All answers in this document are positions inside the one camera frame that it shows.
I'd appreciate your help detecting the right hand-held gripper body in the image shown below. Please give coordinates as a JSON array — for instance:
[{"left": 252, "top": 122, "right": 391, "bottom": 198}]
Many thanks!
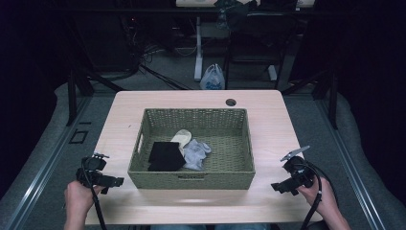
[{"left": 280, "top": 145, "right": 316, "bottom": 190}]

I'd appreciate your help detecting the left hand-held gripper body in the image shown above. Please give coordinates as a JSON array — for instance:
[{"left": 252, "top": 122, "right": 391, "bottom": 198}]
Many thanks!
[{"left": 76, "top": 152, "right": 111, "bottom": 190}]

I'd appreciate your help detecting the black cloth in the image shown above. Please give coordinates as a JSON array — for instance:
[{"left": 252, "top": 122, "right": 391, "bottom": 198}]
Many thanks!
[{"left": 147, "top": 141, "right": 187, "bottom": 173}]

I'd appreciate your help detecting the green woven basket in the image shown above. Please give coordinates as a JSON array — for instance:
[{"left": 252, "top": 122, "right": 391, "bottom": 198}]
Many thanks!
[{"left": 127, "top": 107, "right": 257, "bottom": 191}]

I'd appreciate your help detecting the beige sock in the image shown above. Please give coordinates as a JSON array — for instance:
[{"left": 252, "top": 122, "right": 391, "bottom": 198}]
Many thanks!
[{"left": 169, "top": 128, "right": 193, "bottom": 157}]

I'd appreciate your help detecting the light grey sock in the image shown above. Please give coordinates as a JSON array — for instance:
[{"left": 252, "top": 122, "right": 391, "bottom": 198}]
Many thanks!
[{"left": 182, "top": 138, "right": 213, "bottom": 172}]

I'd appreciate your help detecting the person's left hand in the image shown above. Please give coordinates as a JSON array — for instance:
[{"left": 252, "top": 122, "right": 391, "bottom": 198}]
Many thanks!
[{"left": 63, "top": 180, "right": 106, "bottom": 221}]

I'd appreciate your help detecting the person's right hand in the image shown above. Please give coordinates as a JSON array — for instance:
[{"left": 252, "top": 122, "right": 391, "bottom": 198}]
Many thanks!
[{"left": 296, "top": 176, "right": 340, "bottom": 219}]

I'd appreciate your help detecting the black metal stand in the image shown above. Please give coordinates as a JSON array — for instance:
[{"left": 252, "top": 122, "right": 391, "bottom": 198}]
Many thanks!
[{"left": 66, "top": 68, "right": 79, "bottom": 127}]

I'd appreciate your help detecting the white plastic bag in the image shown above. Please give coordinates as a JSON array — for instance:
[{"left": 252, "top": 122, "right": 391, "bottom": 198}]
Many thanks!
[{"left": 199, "top": 63, "right": 226, "bottom": 91}]

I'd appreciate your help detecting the black chair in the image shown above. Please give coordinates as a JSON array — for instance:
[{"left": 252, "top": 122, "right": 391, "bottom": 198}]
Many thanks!
[{"left": 223, "top": 11, "right": 290, "bottom": 90}]

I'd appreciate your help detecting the white desk leg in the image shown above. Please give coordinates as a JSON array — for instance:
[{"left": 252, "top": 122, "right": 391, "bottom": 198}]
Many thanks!
[{"left": 193, "top": 15, "right": 204, "bottom": 81}]

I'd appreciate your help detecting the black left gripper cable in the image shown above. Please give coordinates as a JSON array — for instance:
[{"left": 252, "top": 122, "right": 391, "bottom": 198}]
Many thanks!
[{"left": 80, "top": 156, "right": 109, "bottom": 230}]

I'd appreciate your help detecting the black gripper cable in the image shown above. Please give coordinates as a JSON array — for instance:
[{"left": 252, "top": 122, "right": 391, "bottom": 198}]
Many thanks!
[
  {"left": 80, "top": 156, "right": 109, "bottom": 230},
  {"left": 299, "top": 161, "right": 334, "bottom": 230}
]

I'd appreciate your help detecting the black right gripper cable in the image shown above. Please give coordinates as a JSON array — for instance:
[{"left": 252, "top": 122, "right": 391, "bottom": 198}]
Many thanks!
[{"left": 299, "top": 161, "right": 334, "bottom": 230}]

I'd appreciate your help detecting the aluminium floor rail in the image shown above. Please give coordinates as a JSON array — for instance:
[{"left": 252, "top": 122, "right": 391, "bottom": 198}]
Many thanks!
[
  {"left": 4, "top": 95, "right": 94, "bottom": 230},
  {"left": 314, "top": 95, "right": 389, "bottom": 230}
]

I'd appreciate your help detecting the bundle of floor cables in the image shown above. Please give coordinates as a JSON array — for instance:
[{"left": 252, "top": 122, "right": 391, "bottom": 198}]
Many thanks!
[{"left": 121, "top": 15, "right": 199, "bottom": 91}]

